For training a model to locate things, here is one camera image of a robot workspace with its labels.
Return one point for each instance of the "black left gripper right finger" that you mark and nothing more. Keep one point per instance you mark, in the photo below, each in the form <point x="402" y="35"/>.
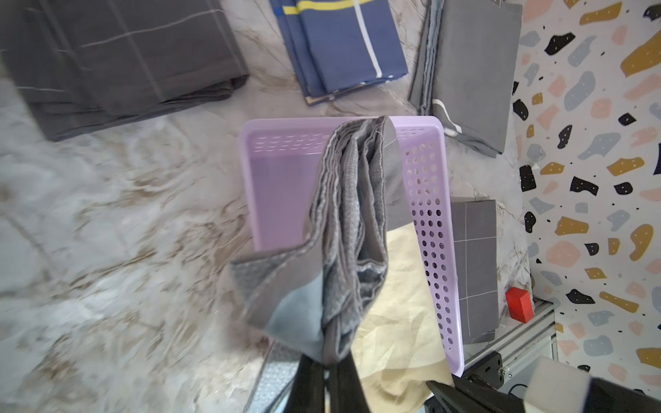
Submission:
<point x="344" y="385"/>

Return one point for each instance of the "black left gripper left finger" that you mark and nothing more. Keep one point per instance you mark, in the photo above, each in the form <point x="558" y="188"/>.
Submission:
<point x="307" y="394"/>

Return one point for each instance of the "grey cream tan pillowcase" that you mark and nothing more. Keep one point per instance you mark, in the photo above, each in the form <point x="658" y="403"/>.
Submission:
<point x="354" y="284"/>

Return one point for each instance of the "dark grey gridded pillowcase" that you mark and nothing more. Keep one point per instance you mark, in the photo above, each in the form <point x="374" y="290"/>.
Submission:
<point x="475" y="246"/>

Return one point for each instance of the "grey Passion pillowcase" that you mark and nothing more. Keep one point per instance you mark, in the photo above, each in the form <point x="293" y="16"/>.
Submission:
<point x="465" y="70"/>

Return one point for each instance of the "blue yellow-striped pillowcase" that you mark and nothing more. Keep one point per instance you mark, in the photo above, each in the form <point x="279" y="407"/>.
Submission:
<point x="338" y="47"/>

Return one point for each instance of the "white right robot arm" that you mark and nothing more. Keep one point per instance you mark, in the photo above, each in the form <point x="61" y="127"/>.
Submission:
<point x="552" y="387"/>

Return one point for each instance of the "lilac perforated plastic basket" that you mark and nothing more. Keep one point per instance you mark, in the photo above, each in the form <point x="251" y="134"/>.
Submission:
<point x="280" y="159"/>

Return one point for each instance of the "dark grey checked folded sheet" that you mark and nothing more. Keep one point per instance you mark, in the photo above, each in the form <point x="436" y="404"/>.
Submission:
<point x="84" y="66"/>

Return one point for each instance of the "red block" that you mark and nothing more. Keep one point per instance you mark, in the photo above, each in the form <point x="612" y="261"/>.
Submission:
<point x="520" y="305"/>

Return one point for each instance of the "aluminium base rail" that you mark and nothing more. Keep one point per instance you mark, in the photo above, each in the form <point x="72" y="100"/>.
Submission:
<point x="508" y="361"/>

